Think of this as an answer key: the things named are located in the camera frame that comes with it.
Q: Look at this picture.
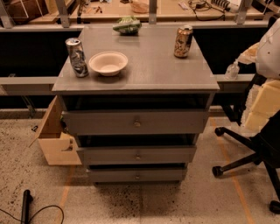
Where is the middle grey drawer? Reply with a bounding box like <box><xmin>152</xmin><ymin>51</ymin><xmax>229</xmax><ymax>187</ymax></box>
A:
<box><xmin>77</xmin><ymin>146</ymin><xmax>196</xmax><ymax>165</ymax></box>

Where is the clear sanitizer bottle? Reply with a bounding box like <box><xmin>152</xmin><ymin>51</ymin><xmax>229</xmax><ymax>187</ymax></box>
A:
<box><xmin>225</xmin><ymin>59</ymin><xmax>240</xmax><ymax>81</ymax></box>

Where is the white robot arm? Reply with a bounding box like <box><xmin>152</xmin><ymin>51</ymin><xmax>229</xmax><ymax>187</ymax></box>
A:
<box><xmin>255</xmin><ymin>18</ymin><xmax>280</xmax><ymax>80</ymax></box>

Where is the orange soda can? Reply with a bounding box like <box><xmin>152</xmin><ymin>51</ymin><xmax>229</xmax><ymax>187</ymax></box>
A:
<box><xmin>174</xmin><ymin>25</ymin><xmax>193</xmax><ymax>58</ymax></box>

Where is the light wooden box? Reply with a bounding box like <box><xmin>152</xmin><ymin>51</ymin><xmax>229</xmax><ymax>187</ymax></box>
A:
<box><xmin>32</xmin><ymin>96</ymin><xmax>81</xmax><ymax>165</ymax></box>

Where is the grey drawer cabinet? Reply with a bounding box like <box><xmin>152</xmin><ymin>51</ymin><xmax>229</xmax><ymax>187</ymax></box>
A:
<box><xmin>52</xmin><ymin>24</ymin><xmax>219</xmax><ymax>171</ymax></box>

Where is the top grey drawer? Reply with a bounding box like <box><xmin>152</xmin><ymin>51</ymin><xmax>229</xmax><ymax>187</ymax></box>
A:
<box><xmin>62</xmin><ymin>110</ymin><xmax>208</xmax><ymax>136</ymax></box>

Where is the black cylinder on floor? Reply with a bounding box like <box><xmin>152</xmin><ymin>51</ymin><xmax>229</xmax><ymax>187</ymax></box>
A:
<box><xmin>21</xmin><ymin>190</ymin><xmax>33</xmax><ymax>224</ymax></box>

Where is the black floor cable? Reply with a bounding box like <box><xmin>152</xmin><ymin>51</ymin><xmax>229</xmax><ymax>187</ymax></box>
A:
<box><xmin>0</xmin><ymin>205</ymin><xmax>65</xmax><ymax>224</ymax></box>

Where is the black office chair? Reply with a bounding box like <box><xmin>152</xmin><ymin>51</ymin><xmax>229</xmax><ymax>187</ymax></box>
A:
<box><xmin>212</xmin><ymin>73</ymin><xmax>280</xmax><ymax>214</ymax></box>

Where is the yellow foam block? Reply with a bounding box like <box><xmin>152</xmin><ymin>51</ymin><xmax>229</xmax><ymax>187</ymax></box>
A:
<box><xmin>241</xmin><ymin>79</ymin><xmax>280</xmax><ymax>132</ymax></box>

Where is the wooden workbench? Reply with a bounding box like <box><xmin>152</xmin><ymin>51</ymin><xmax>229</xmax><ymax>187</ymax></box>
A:
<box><xmin>0</xmin><ymin>0</ymin><xmax>280</xmax><ymax>29</ymax></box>

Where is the bottom grey drawer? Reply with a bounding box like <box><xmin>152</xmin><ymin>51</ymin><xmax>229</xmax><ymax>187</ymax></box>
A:
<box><xmin>87</xmin><ymin>168</ymin><xmax>186</xmax><ymax>183</ymax></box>

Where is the silver blue can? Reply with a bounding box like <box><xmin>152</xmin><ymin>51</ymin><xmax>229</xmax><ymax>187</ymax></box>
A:
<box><xmin>65</xmin><ymin>38</ymin><xmax>88</xmax><ymax>78</ymax></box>

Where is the grey drawer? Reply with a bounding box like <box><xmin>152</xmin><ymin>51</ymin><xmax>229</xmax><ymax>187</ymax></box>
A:
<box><xmin>87</xmin><ymin>168</ymin><xmax>186</xmax><ymax>183</ymax></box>
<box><xmin>77</xmin><ymin>146</ymin><xmax>196</xmax><ymax>165</ymax></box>
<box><xmin>62</xmin><ymin>110</ymin><xmax>208</xmax><ymax>136</ymax></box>

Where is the green chip bag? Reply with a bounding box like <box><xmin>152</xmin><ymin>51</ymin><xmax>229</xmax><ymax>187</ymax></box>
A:
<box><xmin>113</xmin><ymin>16</ymin><xmax>142</xmax><ymax>35</ymax></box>

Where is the white paper bowl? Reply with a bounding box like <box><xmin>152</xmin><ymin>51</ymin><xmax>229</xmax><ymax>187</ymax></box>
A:
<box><xmin>88</xmin><ymin>51</ymin><xmax>128</xmax><ymax>77</ymax></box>

